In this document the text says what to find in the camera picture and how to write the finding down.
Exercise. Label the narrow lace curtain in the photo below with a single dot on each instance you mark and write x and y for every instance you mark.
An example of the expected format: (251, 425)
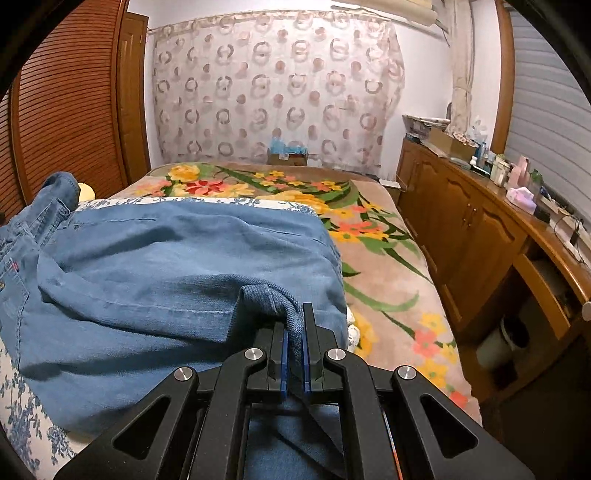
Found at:
(461, 69)

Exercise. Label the pink tissue pack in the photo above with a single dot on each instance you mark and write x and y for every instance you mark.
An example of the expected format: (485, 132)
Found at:
(521, 199)

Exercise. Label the small cardboard box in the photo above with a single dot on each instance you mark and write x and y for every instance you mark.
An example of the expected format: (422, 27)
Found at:
(288, 159)

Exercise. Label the tan flowered blanket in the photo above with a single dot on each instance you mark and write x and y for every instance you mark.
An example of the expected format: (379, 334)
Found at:
(392, 286)

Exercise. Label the blue plastic bag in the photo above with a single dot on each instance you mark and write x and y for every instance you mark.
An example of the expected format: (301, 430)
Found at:
(281, 145)

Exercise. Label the white blue floral quilt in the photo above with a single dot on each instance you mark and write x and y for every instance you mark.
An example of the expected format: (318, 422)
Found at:
(27, 415)

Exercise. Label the open cardboard box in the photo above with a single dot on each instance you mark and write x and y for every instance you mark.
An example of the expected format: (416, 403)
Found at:
(450, 144)

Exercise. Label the long wooden cabinet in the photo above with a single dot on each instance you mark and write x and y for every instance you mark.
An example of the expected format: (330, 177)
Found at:
(461, 230)

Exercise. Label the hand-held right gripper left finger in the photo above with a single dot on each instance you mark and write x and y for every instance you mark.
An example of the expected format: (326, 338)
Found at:
(285, 364)

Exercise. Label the pink bottle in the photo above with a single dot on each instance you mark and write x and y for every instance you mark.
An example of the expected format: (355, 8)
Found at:
(522, 170)

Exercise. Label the white waste bin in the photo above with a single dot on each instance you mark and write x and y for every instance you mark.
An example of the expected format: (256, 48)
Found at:
(498, 346)

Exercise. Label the stack of patterned papers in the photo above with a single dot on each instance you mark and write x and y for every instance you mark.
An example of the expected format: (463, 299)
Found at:
(422, 125)

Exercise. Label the circle patterned lace curtain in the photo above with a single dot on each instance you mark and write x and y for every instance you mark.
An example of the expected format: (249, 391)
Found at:
(277, 92)

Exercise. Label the yellow plush toy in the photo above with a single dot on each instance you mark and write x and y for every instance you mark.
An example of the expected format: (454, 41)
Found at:
(86, 192)

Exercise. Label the wooden louvered door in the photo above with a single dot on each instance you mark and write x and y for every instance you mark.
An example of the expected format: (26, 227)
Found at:
(69, 101)

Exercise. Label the blue denim pants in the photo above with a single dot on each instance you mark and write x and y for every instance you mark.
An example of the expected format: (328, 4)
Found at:
(161, 277)

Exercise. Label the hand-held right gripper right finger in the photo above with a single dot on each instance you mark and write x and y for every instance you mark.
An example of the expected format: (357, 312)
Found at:
(306, 364)

